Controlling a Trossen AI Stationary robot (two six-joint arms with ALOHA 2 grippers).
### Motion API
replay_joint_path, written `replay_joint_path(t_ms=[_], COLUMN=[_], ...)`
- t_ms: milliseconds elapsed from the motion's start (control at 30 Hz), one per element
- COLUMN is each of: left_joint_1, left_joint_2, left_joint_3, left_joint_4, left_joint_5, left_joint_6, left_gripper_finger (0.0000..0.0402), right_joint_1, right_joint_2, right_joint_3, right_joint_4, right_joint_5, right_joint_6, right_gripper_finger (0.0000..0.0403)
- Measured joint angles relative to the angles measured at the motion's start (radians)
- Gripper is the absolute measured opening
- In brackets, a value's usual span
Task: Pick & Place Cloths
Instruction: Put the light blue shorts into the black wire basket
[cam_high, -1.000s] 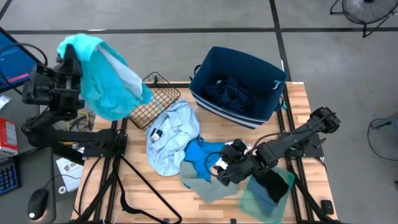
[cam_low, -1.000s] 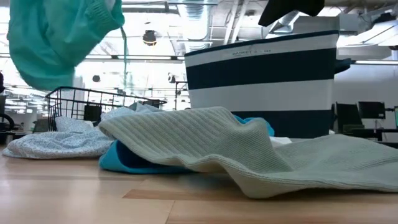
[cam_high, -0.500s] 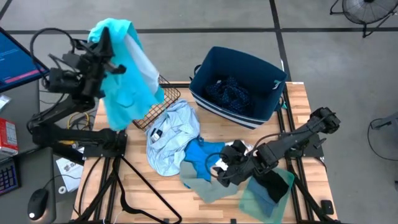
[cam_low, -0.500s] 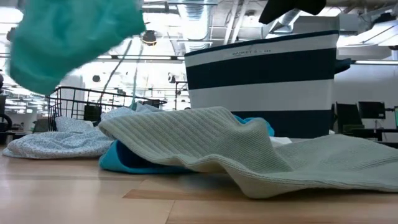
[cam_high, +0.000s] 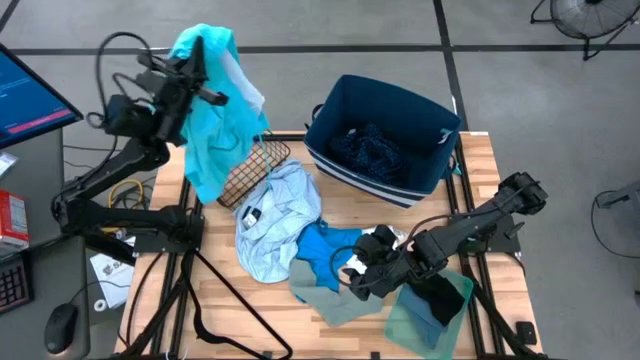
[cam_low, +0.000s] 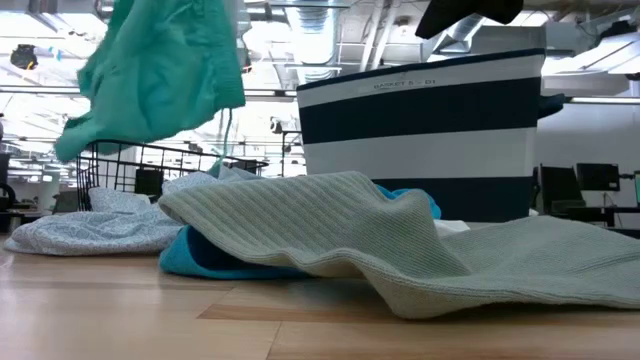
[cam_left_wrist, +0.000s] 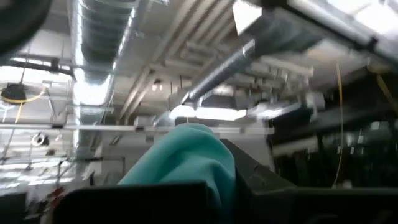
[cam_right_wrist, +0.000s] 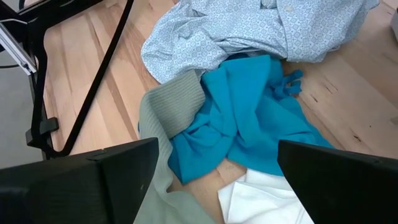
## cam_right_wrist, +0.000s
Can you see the black bent metal bar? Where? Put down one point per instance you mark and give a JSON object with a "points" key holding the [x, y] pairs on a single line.
{"points": [[102, 71]]}

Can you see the silver metal bar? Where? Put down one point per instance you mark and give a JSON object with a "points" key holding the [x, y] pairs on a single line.
{"points": [[17, 46]]}

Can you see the black metal table frame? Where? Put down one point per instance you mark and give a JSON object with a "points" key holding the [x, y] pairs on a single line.
{"points": [[37, 93]]}

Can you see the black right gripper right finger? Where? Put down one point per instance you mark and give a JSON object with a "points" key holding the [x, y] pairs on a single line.
{"points": [[348, 189]]}

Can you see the black table clamp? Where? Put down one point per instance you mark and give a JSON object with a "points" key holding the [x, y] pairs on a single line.
{"points": [[46, 127]]}

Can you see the turquoise fleece cloth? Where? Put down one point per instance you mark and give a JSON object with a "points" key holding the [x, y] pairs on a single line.
{"points": [[248, 109]]}

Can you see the light blue patterned shirt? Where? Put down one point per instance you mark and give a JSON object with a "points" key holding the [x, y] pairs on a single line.
{"points": [[248, 28]]}

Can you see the white cloth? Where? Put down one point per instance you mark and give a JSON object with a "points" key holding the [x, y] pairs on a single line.
{"points": [[258, 202]]}

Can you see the grey-green knit cloth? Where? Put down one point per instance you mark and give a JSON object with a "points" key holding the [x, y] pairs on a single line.
{"points": [[174, 102]]}

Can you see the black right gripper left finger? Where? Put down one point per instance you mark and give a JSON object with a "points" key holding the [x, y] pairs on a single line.
{"points": [[68, 189]]}

